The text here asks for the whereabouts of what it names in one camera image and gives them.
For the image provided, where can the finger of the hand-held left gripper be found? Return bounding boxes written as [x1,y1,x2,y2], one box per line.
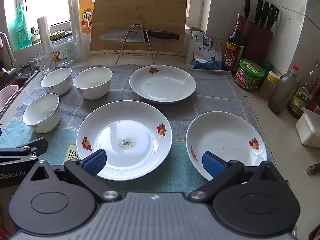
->
[0,137,48,167]

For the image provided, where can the green-lid sauce jar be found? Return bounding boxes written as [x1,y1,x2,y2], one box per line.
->
[234,59,265,92]

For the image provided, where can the black-handled santoku knife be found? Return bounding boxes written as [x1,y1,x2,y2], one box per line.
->
[99,29,181,43]

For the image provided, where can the grey teal checked dish towel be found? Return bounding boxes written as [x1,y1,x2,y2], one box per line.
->
[0,64,269,195]

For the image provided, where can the metal faucet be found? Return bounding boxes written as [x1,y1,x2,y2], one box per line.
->
[0,32,20,77]

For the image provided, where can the clear glass cup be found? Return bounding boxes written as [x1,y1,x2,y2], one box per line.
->
[34,51,55,77]

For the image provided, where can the white plastic container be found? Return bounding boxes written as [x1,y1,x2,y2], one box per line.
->
[295,107,320,148]

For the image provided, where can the window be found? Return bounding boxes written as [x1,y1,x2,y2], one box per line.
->
[5,0,207,49]

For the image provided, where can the white pink-flower bowl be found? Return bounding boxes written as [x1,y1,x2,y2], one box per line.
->
[40,67,72,96]
[73,67,113,100]
[23,93,60,134]

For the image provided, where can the green dish soap bottle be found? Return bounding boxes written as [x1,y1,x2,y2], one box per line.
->
[14,5,32,50]

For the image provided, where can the dark red knife block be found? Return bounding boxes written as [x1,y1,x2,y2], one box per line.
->
[241,21,272,67]

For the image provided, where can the bamboo cutting board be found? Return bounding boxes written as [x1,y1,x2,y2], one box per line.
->
[90,0,188,53]

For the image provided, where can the stainless steel sink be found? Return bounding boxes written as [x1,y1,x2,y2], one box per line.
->
[0,67,40,93]

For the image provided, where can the glass jar with yellow lid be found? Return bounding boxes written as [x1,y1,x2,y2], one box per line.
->
[49,31,77,67]

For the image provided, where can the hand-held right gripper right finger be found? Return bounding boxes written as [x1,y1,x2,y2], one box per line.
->
[187,152,288,203]

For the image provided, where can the pink plastic basket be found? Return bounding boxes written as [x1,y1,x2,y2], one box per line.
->
[0,85,19,110]

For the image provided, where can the orange cooking wine jug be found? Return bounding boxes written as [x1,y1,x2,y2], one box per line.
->
[79,0,97,34]

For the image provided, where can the clear bottle with red cap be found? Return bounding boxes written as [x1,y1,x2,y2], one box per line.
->
[268,65,300,114]

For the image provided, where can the dark vinegar bottle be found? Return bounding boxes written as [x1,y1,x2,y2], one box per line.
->
[223,14,246,73]

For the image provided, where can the black-handled kitchen scissors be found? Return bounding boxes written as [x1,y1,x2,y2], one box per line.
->
[267,4,279,30]

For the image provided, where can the yellow-lid spice jar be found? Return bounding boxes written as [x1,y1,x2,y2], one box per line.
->
[259,71,281,101]

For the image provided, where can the small clipped packet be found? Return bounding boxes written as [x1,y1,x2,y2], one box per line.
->
[211,39,223,53]

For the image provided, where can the white blue salt bag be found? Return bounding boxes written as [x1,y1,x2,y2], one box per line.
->
[185,27,223,70]

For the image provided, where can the white fruit-print plate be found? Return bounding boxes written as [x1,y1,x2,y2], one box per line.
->
[186,112,267,182]
[76,100,173,181]
[129,65,197,104]

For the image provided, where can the green-cap dark bottle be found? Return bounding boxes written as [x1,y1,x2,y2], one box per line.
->
[262,61,275,80]

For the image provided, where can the dark metal tool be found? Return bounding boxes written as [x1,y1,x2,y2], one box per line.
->
[306,163,320,175]

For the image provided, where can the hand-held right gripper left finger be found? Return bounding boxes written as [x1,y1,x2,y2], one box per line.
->
[30,149,122,203]

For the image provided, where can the metal wire rack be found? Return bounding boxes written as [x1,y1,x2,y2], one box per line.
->
[114,24,160,65]

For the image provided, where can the cooking oil bottle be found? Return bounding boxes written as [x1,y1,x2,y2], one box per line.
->
[287,60,320,119]

